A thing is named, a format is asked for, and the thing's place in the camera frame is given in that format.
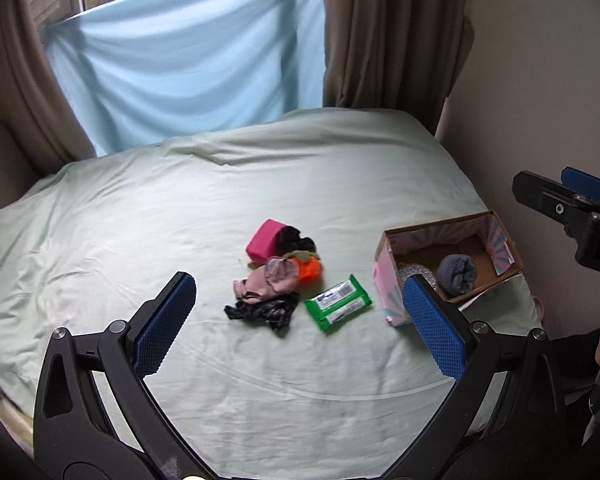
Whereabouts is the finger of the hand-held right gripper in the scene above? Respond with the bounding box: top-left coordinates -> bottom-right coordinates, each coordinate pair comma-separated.
560,166 -> 600,211
512,170 -> 595,237

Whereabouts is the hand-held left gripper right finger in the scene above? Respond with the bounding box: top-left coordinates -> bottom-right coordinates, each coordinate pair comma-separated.
380,274 -> 582,480

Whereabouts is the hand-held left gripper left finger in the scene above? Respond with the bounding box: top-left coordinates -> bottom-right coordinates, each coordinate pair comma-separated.
32,271 -> 216,480

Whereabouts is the clear bubble wrap piece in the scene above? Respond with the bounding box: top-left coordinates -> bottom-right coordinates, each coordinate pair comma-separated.
399,265 -> 438,290

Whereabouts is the grey rolled sock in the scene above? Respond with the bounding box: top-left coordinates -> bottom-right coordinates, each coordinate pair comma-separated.
436,254 -> 478,294

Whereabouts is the patterned cardboard box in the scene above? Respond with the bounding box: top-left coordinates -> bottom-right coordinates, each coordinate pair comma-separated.
373,210 -> 524,328

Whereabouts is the green wet wipes packet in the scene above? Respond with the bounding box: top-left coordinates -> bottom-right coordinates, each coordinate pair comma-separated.
303,273 -> 373,334

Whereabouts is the black patterned cloth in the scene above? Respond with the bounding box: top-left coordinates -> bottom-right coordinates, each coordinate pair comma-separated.
224,292 -> 301,337

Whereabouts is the pale pink cloth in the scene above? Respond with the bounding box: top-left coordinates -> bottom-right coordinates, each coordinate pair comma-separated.
232,256 -> 301,303

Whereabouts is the pink rectangular sponge block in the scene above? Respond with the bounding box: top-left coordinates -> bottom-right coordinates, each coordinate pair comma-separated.
245,219 -> 287,261

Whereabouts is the orange plush carrot toy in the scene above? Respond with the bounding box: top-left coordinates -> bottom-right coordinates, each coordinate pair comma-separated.
282,250 -> 324,288

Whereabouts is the person's dark clothing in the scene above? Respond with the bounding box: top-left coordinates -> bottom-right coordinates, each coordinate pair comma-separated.
549,327 -> 600,463

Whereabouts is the black fuzzy cloth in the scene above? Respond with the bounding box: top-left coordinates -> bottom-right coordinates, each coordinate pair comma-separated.
278,226 -> 318,256

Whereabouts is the brown curtain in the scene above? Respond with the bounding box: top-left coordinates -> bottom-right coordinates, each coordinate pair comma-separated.
0,0 -> 99,177
321,0 -> 474,136

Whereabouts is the light blue window cloth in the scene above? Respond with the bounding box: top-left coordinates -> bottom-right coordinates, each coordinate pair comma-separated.
41,0 -> 327,158

